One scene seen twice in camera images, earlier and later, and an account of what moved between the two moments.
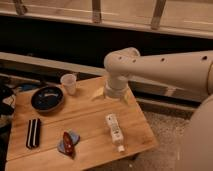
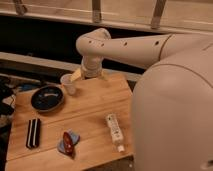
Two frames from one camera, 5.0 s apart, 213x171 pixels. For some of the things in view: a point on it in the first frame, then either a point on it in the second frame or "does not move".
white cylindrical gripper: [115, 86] -> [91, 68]
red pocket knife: [68, 143] does not move
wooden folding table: [51, 130] does not move
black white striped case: [33, 133] does not move
